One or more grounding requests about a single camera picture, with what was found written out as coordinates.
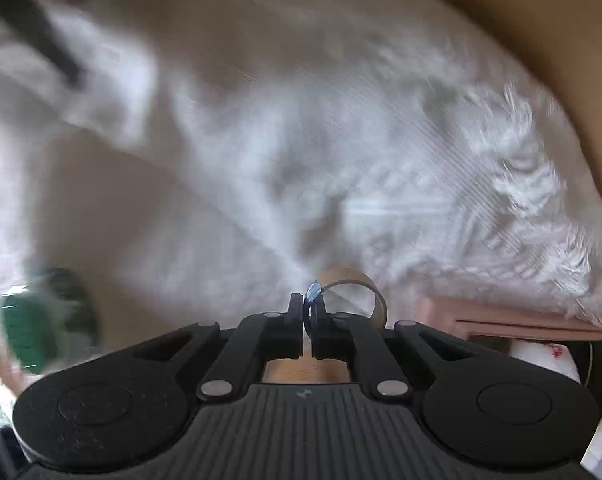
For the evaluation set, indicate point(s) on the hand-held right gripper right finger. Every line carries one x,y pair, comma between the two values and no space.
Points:
320,327

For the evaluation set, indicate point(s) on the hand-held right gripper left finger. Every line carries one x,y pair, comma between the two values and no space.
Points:
295,327

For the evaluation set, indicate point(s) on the clear tape roll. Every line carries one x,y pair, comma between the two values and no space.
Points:
366,292

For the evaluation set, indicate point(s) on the green soft pouch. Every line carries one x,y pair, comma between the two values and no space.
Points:
43,322

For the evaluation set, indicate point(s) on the white textured blanket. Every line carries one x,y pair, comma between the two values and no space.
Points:
281,135

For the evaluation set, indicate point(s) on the white cloth with red mark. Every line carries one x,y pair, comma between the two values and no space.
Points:
543,360

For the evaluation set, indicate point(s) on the pink wooden frame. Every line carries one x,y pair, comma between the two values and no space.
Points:
506,321

